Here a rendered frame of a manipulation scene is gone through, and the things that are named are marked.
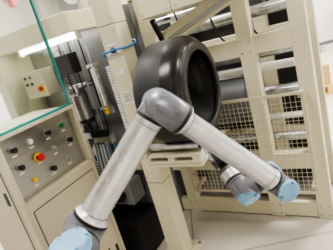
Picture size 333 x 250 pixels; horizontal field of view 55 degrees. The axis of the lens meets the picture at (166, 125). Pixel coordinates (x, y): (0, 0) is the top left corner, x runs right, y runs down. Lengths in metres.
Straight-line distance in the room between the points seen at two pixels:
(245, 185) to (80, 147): 1.13
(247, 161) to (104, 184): 0.54
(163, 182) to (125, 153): 0.95
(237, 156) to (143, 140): 0.35
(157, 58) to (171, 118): 0.66
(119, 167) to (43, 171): 0.80
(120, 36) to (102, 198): 1.01
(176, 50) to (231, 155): 0.71
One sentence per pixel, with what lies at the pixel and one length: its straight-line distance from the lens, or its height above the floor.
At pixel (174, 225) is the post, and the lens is 2.29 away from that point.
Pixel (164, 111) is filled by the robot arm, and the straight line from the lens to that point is 1.07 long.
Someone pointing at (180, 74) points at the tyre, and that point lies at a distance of 1.59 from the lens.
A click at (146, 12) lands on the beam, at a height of 1.67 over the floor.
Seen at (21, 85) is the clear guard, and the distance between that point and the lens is 1.88.
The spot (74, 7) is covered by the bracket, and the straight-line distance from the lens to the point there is 2.53.
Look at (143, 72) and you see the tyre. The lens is 1.67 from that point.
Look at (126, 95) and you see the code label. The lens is 1.98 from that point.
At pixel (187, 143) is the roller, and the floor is 0.92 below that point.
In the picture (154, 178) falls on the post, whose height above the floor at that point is 0.65.
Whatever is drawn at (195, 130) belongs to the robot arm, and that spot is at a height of 1.20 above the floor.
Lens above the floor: 1.54
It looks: 16 degrees down
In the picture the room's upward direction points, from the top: 16 degrees counter-clockwise
